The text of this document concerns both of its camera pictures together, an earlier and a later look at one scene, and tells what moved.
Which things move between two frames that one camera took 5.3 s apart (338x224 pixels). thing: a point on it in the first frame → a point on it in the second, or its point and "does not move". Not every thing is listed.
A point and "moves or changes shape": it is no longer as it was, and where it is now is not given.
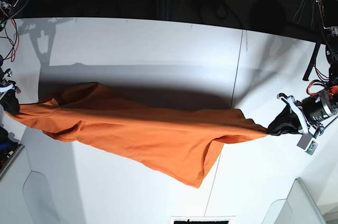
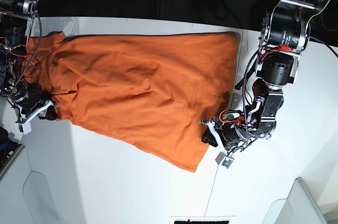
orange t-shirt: (182, 142) moves or changes shape
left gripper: (10, 102) → (29, 99)
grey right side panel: (298, 208) does not move
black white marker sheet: (203, 220) does not move
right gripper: (312, 110) → (231, 137)
